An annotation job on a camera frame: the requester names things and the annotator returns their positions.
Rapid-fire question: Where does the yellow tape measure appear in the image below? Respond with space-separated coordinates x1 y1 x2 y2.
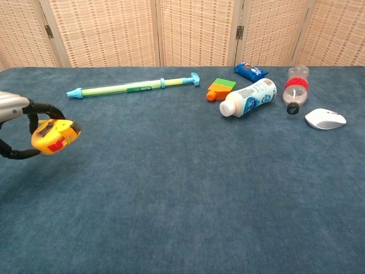
30 118 82 156

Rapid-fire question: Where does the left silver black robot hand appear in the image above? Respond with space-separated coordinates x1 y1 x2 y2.
0 91 67 160

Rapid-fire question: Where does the white plastic milk bottle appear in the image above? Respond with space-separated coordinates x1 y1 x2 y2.
218 77 278 118

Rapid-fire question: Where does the green blue water pump toy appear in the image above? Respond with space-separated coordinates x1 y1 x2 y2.
66 72 201 100

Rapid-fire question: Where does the blue snack packet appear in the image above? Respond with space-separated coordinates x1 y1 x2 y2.
233 62 269 84

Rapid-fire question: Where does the blue table cloth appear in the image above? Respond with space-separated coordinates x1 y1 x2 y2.
0 66 365 274

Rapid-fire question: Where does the clear bottle red label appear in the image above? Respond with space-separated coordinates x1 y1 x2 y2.
282 65 310 116

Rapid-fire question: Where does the white computer mouse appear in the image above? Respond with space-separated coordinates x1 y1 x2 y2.
304 107 347 131

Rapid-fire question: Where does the woven folding screen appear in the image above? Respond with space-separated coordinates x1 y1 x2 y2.
0 0 365 72

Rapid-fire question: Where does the orange green toy carton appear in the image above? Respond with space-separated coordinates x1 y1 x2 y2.
205 78 237 102

